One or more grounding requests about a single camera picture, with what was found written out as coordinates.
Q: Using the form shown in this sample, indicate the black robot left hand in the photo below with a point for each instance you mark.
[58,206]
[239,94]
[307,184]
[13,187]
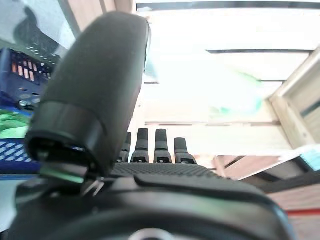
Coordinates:
[100,87]

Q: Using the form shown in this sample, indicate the napa cabbage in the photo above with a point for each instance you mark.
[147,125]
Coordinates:
[12,122]
[240,100]

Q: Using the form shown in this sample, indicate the blue plastic shopping basket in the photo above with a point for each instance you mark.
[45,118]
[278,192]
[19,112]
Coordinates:
[12,152]

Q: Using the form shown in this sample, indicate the wooden slatted crate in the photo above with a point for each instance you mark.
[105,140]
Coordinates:
[225,140]

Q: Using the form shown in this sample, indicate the wooden display rack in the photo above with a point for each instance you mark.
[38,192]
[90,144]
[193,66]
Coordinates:
[300,200]

